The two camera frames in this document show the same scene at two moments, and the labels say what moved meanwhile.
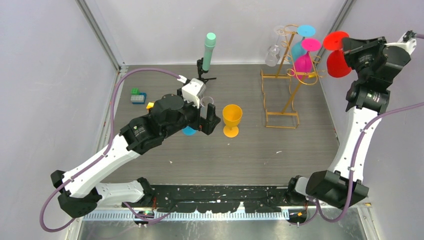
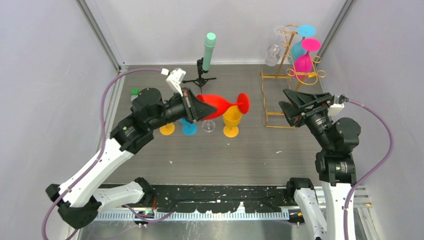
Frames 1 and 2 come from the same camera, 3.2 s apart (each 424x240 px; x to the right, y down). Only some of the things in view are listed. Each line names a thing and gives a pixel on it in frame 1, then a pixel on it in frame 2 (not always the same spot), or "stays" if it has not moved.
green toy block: [135, 91] stays
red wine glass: [337, 64] -> [242, 104]
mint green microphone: [209, 45] stays
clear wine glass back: [273, 55] stays
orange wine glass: [232, 114] stays
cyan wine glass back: [305, 30] stays
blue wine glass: [188, 131] stays
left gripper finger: [211, 124] -> [201, 110]
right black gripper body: [361, 57] -> [315, 119]
